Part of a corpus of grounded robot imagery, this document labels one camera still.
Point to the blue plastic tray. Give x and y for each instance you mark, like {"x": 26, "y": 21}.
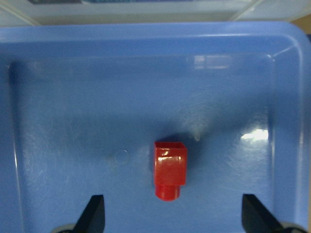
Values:
{"x": 81, "y": 107}

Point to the red block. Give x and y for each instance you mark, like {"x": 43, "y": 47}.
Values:
{"x": 170, "y": 169}

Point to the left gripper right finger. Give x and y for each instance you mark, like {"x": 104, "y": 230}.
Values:
{"x": 256, "y": 218}

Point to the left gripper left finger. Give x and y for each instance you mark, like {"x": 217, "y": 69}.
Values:
{"x": 92, "y": 219}

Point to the clear plastic storage box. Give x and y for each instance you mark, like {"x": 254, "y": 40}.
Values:
{"x": 63, "y": 12}

